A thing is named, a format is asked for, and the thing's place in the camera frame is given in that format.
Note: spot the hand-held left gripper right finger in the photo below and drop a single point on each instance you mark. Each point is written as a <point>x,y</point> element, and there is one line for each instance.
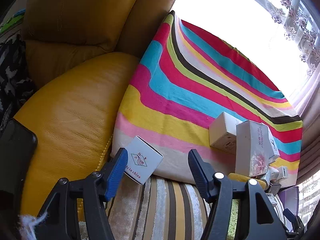
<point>200,177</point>

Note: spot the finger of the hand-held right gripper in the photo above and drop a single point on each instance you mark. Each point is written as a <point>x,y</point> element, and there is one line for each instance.
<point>291,217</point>

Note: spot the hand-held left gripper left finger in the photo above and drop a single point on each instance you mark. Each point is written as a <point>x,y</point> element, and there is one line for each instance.
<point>116,177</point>

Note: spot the purple cardboard box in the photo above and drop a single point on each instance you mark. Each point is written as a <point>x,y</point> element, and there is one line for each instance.
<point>290,200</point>

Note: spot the small white box blue logo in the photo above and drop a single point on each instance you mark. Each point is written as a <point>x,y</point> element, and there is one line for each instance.
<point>143,160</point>

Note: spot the yellow sponge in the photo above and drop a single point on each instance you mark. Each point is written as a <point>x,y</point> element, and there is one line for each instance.
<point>237,176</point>

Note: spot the plain white box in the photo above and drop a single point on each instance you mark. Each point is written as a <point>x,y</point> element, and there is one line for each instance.
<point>222,132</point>

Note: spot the beige lace curtain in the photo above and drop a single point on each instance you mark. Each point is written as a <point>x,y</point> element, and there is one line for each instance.
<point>308,195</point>

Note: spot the black box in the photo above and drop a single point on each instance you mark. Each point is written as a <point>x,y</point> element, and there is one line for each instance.
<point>275,189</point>

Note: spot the white barcode box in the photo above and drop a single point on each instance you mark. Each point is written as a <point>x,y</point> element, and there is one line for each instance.
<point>282,172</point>

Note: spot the brown striped plush cover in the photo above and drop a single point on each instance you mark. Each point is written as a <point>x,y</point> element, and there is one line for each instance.
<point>160,210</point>

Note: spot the white box pink flower print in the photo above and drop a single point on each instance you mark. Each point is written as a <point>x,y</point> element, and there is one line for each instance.
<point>250,145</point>

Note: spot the yellow leather sofa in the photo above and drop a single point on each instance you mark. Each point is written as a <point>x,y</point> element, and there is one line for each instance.
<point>75,105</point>

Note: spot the colourful striped blanket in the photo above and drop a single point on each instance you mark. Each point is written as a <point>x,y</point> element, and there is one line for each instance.
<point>175,92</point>

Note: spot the pink pleated curtain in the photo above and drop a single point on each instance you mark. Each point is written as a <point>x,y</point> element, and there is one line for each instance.
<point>310,130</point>

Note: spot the white yarn tuft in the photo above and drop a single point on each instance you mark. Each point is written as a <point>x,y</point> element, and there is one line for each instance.
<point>31,223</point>

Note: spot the black smartphone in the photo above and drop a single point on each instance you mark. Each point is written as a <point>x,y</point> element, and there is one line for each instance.
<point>15,155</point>

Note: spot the black white patterned cloth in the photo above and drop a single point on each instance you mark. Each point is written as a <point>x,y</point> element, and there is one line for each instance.
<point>12,80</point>

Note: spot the floral lace curtain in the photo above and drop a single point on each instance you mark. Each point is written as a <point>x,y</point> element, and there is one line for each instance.
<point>297,17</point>

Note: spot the green blue object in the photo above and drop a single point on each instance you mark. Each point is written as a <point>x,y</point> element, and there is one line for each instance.
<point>11,21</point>

